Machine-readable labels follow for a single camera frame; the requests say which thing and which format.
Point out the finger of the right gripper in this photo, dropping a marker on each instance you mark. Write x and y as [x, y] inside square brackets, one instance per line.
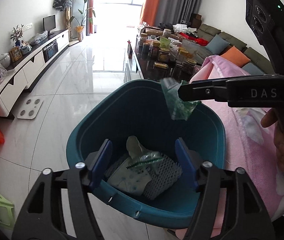
[211, 89]

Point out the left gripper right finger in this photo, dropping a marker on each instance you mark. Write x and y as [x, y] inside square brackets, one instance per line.
[229, 205]

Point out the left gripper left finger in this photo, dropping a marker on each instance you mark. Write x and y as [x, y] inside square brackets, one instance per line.
[58, 205]

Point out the green clear plastic wrapper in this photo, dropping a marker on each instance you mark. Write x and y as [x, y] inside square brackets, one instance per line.
[178, 109]

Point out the teal plastic trash bin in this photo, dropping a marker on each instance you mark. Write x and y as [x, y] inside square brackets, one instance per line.
[139, 108]

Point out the right hand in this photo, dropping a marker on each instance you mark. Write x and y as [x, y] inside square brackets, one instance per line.
[269, 119]

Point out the blue-grey cushion right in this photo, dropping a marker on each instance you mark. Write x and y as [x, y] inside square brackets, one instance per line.
[252, 69]

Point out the blue-grey cushion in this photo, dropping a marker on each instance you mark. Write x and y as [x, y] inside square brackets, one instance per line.
[252, 69]
[217, 45]

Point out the orange cushion left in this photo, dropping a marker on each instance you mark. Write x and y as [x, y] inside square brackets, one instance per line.
[236, 57]

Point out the blue-grey cushion left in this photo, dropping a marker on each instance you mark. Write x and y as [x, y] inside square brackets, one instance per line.
[217, 45]

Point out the green sectional sofa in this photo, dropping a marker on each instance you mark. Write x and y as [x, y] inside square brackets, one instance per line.
[195, 40]

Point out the pink floral table cloth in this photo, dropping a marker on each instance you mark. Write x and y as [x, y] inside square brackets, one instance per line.
[248, 144]

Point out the cluttered coffee table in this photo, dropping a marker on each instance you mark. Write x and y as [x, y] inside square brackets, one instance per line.
[150, 59]

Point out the grey curtain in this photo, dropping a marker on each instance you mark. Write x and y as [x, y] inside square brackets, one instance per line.
[176, 11]

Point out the orange curtain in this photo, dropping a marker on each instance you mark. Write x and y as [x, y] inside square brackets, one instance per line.
[148, 12]

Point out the white bathroom scale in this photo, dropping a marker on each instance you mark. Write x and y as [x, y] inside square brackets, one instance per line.
[30, 108]

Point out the white tv cabinet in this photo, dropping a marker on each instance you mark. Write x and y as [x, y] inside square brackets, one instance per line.
[24, 74]

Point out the tall green floor plant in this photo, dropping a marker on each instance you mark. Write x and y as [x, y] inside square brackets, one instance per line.
[81, 29]

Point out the white standing air conditioner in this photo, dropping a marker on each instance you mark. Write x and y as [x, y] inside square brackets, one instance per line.
[79, 11]

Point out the small black monitor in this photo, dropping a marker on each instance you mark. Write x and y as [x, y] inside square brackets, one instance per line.
[49, 23]

